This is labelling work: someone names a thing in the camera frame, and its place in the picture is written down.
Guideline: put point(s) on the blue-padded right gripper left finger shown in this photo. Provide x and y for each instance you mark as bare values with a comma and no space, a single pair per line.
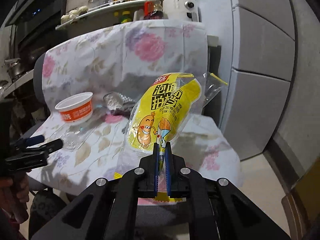
155,156

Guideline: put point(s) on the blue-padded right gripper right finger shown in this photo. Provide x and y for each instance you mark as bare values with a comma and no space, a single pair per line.
167,158

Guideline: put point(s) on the yellow sausage snack wrapper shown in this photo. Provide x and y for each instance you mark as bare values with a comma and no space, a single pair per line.
156,119

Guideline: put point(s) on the orange white paper cup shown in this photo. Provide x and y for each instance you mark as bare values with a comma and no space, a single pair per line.
76,109

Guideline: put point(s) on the metal kitchen shelf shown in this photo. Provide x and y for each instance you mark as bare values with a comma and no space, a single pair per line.
102,9

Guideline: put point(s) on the person's left hand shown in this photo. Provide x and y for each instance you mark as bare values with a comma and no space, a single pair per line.
21,186

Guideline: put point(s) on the metal cooking pot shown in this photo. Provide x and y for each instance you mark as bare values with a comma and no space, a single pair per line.
15,68

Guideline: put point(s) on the floral cloth chair cover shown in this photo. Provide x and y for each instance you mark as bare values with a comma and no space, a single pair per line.
127,59

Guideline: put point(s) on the dark soy sauce bottle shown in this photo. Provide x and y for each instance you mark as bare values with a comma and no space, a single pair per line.
153,10

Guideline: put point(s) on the white rice cooker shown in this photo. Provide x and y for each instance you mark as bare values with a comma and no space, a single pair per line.
185,10

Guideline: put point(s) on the black range hood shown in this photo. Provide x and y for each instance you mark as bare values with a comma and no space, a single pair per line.
31,28

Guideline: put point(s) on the grey refrigerator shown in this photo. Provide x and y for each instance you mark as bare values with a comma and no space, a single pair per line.
255,56

